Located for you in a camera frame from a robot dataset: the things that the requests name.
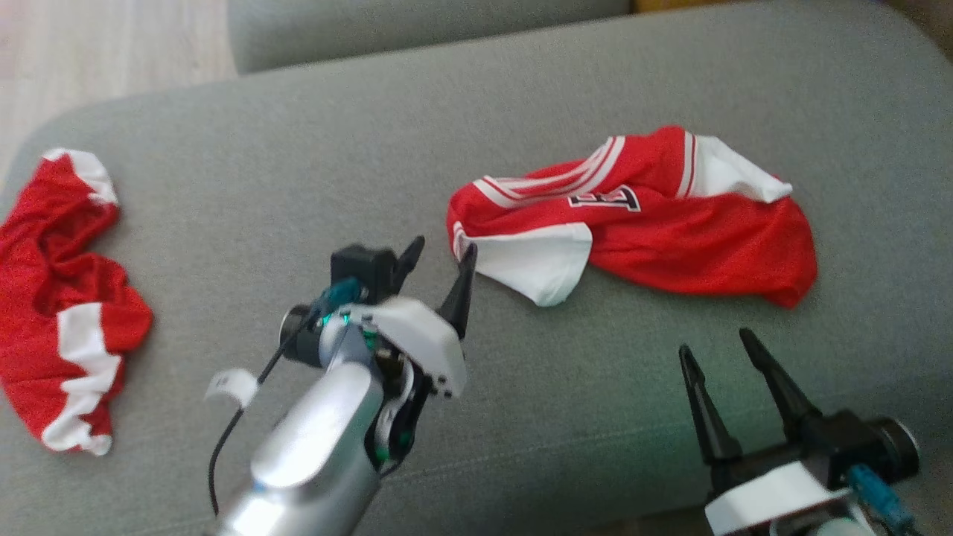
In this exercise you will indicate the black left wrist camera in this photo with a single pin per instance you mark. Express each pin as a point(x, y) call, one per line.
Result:
point(362, 269)

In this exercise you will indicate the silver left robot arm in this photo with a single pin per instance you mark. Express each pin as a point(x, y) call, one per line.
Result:
point(313, 454)

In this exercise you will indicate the yellow sofa backrest cushion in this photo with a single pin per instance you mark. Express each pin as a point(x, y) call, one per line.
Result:
point(670, 4)

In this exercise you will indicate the red white sports jersey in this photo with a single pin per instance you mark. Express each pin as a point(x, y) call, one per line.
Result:
point(670, 238)

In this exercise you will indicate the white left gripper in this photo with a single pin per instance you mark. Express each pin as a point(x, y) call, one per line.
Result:
point(417, 339)

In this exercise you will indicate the teal left camera connector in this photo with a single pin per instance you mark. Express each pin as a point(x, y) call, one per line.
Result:
point(342, 292)

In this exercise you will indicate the teal right camera connector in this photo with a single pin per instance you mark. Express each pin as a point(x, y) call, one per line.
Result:
point(875, 495)

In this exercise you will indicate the grey sofa ottoman seat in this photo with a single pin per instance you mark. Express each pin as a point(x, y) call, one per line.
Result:
point(298, 164)

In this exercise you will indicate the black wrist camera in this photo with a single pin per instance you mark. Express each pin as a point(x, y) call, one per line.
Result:
point(841, 439)
point(362, 269)

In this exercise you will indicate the teal camera connector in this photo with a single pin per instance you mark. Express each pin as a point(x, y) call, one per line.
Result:
point(875, 495)
point(342, 292)

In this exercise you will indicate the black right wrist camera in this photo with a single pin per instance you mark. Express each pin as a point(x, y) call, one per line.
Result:
point(841, 439)

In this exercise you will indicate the grey sofa seat cushion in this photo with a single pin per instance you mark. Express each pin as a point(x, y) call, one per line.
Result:
point(409, 30)

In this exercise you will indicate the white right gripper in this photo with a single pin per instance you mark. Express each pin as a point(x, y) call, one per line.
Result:
point(774, 499)

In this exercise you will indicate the red white mesh shorts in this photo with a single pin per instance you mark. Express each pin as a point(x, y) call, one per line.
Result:
point(45, 298)

